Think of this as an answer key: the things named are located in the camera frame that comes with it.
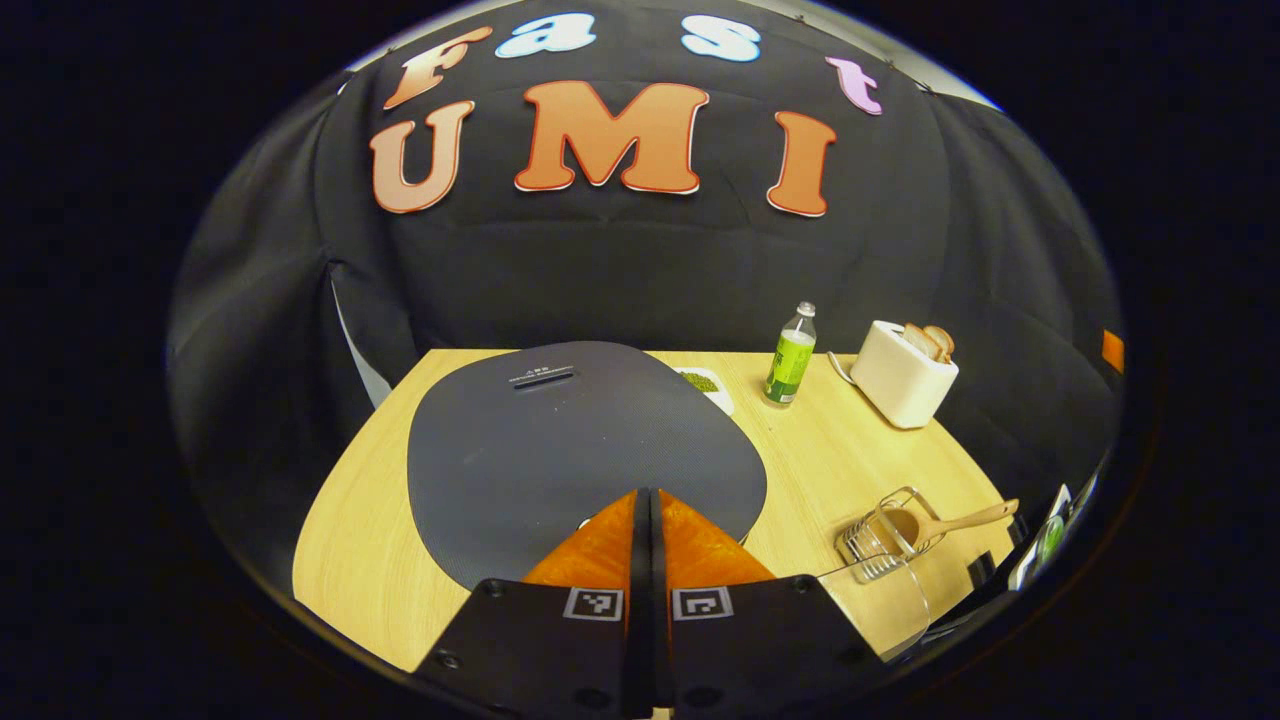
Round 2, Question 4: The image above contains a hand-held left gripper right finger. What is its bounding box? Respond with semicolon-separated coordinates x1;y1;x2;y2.
650;488;891;716

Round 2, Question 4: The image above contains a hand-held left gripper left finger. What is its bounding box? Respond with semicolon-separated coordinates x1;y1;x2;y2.
415;488;653;716

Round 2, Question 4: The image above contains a metal wire chopstick holder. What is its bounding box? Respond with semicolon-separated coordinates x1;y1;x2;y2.
836;487;946;584

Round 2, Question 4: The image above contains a black and cream rice cooker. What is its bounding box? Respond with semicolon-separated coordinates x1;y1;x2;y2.
407;341;768;591

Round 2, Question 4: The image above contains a wooden spoon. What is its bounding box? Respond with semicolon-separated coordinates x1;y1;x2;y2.
880;498;1021;549

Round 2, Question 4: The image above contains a white card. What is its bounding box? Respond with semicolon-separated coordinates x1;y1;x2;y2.
1008;475;1101;593

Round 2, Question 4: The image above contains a white toaster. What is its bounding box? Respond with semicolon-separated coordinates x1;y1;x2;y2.
850;320;959;430

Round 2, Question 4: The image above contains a green label water bottle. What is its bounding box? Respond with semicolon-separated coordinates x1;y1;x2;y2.
763;302;818;408

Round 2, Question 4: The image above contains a black backdrop cloth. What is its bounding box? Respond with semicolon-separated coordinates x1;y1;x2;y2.
168;0;1126;601

